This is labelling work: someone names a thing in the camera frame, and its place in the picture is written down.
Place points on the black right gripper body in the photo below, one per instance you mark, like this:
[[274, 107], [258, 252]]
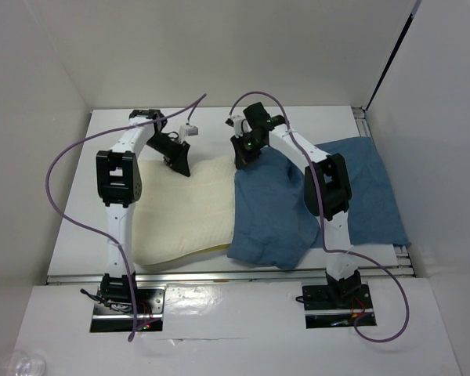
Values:
[[248, 145]]

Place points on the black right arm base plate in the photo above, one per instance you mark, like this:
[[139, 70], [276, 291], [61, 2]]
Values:
[[323, 311]]

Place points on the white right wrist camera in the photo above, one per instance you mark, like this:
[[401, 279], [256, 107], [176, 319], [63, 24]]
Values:
[[239, 124]]

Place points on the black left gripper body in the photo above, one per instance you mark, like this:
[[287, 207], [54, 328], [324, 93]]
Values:
[[163, 144]]

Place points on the clear plastic object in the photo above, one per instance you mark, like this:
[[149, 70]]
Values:
[[20, 363]]

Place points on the cream yellow foam pillow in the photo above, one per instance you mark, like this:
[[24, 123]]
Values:
[[177, 216]]

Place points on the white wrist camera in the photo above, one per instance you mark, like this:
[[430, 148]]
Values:
[[187, 130], [239, 124]]

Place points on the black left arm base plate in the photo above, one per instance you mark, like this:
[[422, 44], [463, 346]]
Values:
[[113, 317]]

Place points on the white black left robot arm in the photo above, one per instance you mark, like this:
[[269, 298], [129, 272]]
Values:
[[119, 186]]

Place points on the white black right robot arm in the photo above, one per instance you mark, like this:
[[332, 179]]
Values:
[[327, 193]]

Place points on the blue fabric pillowcase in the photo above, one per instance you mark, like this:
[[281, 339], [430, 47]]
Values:
[[273, 226]]

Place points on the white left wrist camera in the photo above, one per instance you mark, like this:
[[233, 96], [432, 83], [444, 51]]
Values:
[[187, 130]]

